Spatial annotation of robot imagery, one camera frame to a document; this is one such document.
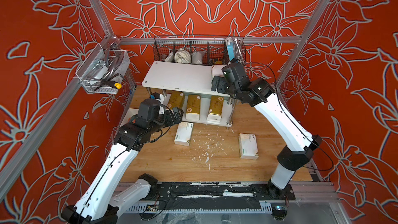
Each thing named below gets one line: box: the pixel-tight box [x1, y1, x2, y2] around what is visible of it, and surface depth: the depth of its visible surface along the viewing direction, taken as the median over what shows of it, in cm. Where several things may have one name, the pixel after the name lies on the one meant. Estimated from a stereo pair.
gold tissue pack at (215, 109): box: [206, 95, 225, 123], surface depth 92 cm
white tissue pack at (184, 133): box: [174, 121, 194, 147], surface depth 91 cm
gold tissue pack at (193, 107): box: [185, 94, 202, 121], surface depth 94 cm
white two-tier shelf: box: [141, 61, 233, 128], surface depth 79 cm
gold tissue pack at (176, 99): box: [166, 90, 186, 109], surface depth 97 cm
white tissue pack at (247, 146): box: [238, 133, 260, 160], surface depth 86 cm
